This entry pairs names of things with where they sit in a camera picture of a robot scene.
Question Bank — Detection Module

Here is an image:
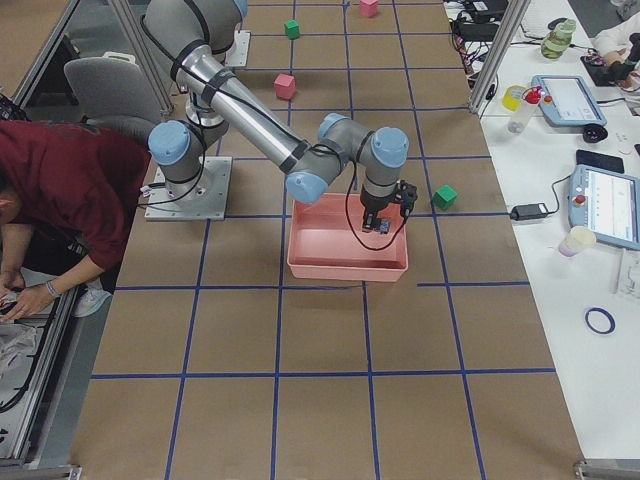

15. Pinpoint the black power adapter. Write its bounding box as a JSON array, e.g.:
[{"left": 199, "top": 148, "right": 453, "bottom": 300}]
[{"left": 509, "top": 203, "right": 550, "bottom": 221}]

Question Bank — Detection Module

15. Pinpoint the green cube near left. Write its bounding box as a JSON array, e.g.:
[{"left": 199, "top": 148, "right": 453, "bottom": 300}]
[{"left": 283, "top": 19, "right": 301, "bottom": 40}]

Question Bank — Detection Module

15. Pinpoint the teach pendant near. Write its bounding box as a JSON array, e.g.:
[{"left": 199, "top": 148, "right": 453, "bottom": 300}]
[{"left": 567, "top": 165, "right": 639, "bottom": 251}]

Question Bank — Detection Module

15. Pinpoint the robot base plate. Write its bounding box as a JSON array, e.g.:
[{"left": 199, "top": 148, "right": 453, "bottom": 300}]
[{"left": 143, "top": 156, "right": 233, "bottom": 221}]

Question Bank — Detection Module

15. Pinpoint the pink cube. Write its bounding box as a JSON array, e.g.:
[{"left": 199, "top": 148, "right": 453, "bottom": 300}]
[
  {"left": 358, "top": 0, "right": 379, "bottom": 18},
  {"left": 273, "top": 73, "right": 297, "bottom": 101}
]

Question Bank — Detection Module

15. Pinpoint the blue tape ring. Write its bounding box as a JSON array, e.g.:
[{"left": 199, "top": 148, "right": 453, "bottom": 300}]
[{"left": 583, "top": 306, "right": 617, "bottom": 335}]

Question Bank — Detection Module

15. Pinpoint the teach pendant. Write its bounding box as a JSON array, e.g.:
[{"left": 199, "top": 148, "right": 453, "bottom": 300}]
[
  {"left": 531, "top": 75, "right": 607, "bottom": 127},
  {"left": 567, "top": 165, "right": 639, "bottom": 251}
]

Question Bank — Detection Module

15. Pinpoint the yellow tape roll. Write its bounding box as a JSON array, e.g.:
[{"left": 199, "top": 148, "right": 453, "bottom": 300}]
[{"left": 501, "top": 85, "right": 529, "bottom": 112}]

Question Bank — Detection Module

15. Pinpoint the teach pendant far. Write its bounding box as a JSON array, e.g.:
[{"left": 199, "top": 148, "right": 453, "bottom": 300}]
[{"left": 531, "top": 75, "right": 607, "bottom": 127}]

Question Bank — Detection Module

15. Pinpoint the aluminium frame post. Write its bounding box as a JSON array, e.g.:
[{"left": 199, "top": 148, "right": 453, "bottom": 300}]
[{"left": 468, "top": 0, "right": 530, "bottom": 113}]

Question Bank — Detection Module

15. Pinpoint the pink plastic bin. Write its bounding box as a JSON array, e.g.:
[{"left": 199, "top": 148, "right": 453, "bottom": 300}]
[{"left": 287, "top": 193, "right": 409, "bottom": 282}]

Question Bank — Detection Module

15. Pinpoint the pink cube centre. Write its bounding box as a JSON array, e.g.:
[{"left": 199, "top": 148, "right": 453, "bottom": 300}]
[{"left": 273, "top": 73, "right": 297, "bottom": 101}]

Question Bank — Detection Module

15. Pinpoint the person in red shirt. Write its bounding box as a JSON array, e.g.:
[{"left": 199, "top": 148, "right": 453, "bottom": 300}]
[{"left": 1, "top": 120, "right": 151, "bottom": 321}]

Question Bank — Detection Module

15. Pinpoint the grey office chair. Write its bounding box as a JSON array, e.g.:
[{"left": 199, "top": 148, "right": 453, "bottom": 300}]
[{"left": 64, "top": 57, "right": 162, "bottom": 146}]

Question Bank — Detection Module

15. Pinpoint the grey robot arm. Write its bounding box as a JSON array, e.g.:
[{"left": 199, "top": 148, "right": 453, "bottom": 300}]
[{"left": 140, "top": 1, "right": 417, "bottom": 231}]

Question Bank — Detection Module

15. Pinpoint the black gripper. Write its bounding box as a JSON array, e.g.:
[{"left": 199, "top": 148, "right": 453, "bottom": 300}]
[{"left": 361, "top": 204, "right": 391, "bottom": 234}]

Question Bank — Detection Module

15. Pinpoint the pink cube far left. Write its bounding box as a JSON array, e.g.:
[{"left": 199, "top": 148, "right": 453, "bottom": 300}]
[{"left": 358, "top": 0, "right": 379, "bottom": 18}]

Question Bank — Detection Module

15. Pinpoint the green cube near bin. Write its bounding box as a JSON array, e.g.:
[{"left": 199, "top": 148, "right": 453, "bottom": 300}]
[{"left": 432, "top": 184, "right": 458, "bottom": 210}]

